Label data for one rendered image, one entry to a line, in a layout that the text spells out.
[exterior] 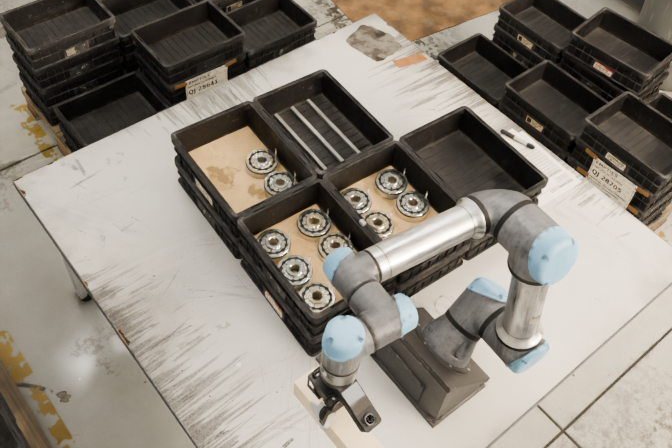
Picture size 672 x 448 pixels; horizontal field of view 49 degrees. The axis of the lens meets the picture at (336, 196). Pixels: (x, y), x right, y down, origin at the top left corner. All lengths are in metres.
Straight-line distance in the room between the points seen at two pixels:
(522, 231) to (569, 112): 1.95
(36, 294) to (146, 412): 0.70
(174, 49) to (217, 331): 1.54
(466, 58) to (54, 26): 1.94
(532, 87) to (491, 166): 1.10
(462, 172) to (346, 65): 0.76
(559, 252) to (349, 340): 0.49
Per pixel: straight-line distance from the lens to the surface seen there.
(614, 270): 2.55
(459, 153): 2.52
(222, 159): 2.42
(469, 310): 1.97
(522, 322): 1.81
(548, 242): 1.56
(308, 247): 2.20
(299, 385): 1.67
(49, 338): 3.11
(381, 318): 1.39
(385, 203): 2.32
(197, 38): 3.41
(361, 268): 1.46
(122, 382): 2.95
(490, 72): 3.74
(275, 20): 3.69
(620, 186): 3.20
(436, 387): 1.95
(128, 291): 2.31
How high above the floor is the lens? 2.62
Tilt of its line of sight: 51 degrees down
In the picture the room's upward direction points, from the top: 6 degrees clockwise
